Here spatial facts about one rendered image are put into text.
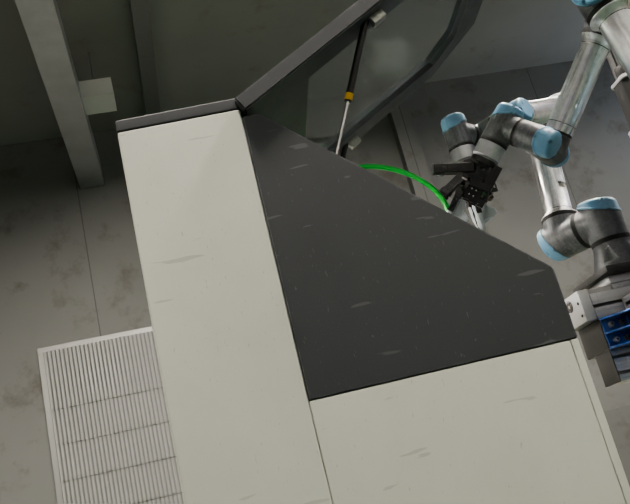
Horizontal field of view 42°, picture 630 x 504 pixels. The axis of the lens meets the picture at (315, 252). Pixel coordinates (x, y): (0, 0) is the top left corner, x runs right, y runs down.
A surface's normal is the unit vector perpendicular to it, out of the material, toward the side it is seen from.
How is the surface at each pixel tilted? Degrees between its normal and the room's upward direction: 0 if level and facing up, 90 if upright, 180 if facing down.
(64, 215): 90
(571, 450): 90
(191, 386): 90
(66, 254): 90
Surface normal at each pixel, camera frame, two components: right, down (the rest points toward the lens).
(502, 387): 0.04, -0.33
